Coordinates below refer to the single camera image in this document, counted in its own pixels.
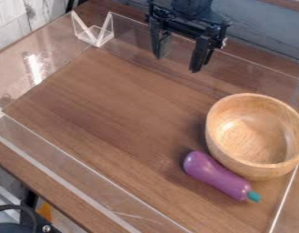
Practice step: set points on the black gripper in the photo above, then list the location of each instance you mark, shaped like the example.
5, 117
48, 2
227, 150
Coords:
192, 19

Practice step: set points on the purple toy eggplant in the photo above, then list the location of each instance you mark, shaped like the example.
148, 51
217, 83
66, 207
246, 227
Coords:
203, 168

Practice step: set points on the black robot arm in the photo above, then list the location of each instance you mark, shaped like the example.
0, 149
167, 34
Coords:
191, 19

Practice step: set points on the brown wooden bowl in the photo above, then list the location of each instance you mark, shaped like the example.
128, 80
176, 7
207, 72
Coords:
252, 135

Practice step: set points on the clear acrylic corner bracket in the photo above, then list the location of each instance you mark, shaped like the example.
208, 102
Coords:
94, 35

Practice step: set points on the clear acrylic front wall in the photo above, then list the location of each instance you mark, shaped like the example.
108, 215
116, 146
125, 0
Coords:
82, 193

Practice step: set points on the black clamp with cable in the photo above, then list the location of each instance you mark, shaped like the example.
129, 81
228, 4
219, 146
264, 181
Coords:
30, 223

